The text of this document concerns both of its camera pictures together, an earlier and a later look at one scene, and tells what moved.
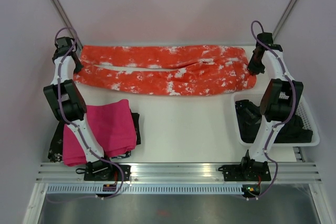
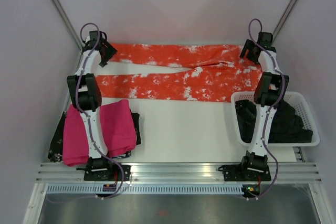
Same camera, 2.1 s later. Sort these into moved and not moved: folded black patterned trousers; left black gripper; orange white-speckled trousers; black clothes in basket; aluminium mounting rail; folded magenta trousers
Moved: left black gripper; orange white-speckled trousers
Not moved: black clothes in basket; folded magenta trousers; aluminium mounting rail; folded black patterned trousers
